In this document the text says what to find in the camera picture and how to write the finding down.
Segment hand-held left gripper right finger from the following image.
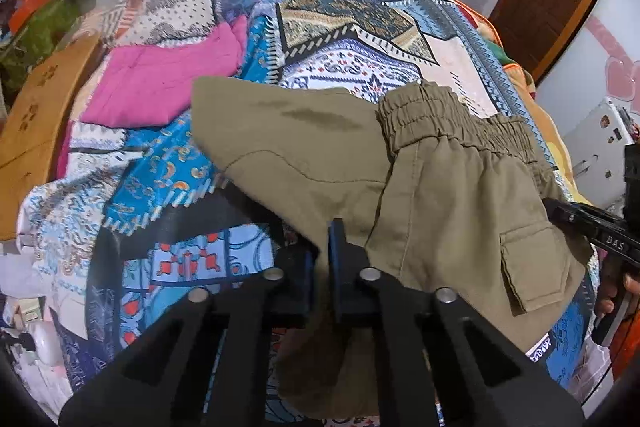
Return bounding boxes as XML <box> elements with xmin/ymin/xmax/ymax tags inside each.
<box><xmin>327</xmin><ymin>218</ymin><xmax>586</xmax><ymax>427</ymax></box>

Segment person's right hand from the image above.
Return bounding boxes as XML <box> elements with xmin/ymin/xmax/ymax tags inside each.
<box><xmin>595</xmin><ymin>274</ymin><xmax>640</xmax><ymax>320</ymax></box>

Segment green fabric hamper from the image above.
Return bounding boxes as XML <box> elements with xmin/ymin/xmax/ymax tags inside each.
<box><xmin>0</xmin><ymin>0</ymin><xmax>83</xmax><ymax>108</ymax></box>

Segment orange fleece blanket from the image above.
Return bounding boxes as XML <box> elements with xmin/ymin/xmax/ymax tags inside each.
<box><xmin>450</xmin><ymin>0</ymin><xmax>571</xmax><ymax>198</ymax></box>

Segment wooden lap desk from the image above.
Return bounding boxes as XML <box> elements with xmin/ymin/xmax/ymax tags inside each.
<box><xmin>0</xmin><ymin>32</ymin><xmax>103</xmax><ymax>240</ymax></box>

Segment orange box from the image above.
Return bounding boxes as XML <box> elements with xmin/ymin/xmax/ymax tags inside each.
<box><xmin>7</xmin><ymin>0</ymin><xmax>53</xmax><ymax>32</ymax></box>

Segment pile of papers and boxes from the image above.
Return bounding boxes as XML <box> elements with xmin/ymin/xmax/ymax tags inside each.
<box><xmin>0</xmin><ymin>237</ymin><xmax>76</xmax><ymax>408</ymax></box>

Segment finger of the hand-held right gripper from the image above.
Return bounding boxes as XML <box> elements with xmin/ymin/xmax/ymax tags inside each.
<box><xmin>542</xmin><ymin>198</ymin><xmax>608</xmax><ymax>240</ymax></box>

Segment olive green pants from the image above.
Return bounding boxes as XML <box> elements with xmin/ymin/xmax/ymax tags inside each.
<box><xmin>191</xmin><ymin>77</ymin><xmax>596</xmax><ymax>420</ymax></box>

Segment orange striped cloth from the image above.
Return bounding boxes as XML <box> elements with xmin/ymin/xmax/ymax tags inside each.
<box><xmin>100</xmin><ymin>0</ymin><xmax>151</xmax><ymax>48</ymax></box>

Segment pink cloth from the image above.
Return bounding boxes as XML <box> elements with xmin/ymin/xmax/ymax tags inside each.
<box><xmin>80</xmin><ymin>14</ymin><xmax>249</xmax><ymax>128</ymax></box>

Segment blue patchwork blanket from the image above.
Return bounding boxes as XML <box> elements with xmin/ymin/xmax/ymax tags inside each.
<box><xmin>15</xmin><ymin>0</ymin><xmax>601</xmax><ymax>427</ymax></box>

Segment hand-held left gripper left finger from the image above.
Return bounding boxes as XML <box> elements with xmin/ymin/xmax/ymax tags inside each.
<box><xmin>59</xmin><ymin>247</ymin><xmax>321</xmax><ymax>427</ymax></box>

